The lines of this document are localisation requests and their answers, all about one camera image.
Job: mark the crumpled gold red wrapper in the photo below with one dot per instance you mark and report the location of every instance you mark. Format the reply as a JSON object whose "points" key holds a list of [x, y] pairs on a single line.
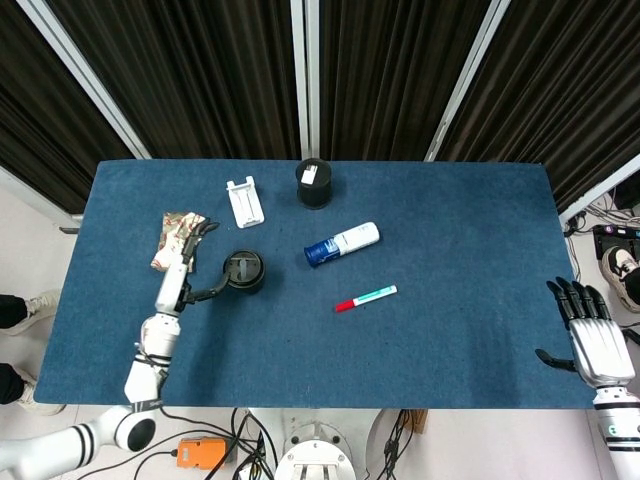
{"points": [[170, 235]]}

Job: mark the beige shoe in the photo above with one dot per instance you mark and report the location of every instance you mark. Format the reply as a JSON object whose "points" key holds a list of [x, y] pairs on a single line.
{"points": [[35, 395], [40, 307]]}

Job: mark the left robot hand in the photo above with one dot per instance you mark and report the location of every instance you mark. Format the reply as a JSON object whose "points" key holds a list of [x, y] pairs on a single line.
{"points": [[171, 290]]}

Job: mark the blue white spray can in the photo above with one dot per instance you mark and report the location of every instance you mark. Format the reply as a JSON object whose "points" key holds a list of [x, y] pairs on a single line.
{"points": [[345, 242]]}

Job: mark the dark pleated curtain panel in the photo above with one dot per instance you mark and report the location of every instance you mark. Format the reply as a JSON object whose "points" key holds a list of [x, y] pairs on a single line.
{"points": [[575, 90], [40, 125], [400, 75], [200, 75]]}

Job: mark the black electronic device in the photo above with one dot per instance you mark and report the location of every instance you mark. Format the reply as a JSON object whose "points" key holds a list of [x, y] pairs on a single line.
{"points": [[617, 239]]}

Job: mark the white black sneaker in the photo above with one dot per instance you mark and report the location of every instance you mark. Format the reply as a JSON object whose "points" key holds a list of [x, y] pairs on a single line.
{"points": [[620, 270]]}

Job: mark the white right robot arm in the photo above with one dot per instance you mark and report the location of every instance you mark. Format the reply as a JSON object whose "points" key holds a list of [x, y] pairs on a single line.
{"points": [[620, 430]]}

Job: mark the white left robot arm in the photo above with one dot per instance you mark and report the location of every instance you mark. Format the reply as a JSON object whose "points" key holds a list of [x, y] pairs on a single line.
{"points": [[155, 340]]}

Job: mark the black round lid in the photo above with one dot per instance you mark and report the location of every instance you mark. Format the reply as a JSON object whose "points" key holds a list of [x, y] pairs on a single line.
{"points": [[256, 286]]}

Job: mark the white robot torso base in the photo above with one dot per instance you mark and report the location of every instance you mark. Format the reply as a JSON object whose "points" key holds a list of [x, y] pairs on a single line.
{"points": [[320, 460]]}

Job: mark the white frame post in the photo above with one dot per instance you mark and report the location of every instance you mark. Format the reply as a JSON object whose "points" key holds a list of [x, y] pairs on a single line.
{"points": [[305, 80], [600, 192], [467, 80], [40, 197], [85, 80]]}

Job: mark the blue fabric table cloth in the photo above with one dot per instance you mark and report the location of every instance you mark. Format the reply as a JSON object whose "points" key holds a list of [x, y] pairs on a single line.
{"points": [[400, 350]]}

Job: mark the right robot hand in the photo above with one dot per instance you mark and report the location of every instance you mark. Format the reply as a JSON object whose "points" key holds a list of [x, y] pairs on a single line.
{"points": [[600, 350]]}

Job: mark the orange box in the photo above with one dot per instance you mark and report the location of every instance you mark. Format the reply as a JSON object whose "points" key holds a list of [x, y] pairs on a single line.
{"points": [[202, 454]]}

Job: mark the white plastic holder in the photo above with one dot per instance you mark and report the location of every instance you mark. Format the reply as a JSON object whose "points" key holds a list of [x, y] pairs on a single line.
{"points": [[245, 205]]}

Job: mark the black mesh pen holder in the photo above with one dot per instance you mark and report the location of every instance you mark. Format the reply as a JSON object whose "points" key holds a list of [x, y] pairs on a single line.
{"points": [[315, 196]]}

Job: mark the red capped white marker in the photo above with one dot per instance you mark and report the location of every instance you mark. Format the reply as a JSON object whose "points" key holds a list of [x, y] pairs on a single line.
{"points": [[367, 298]]}

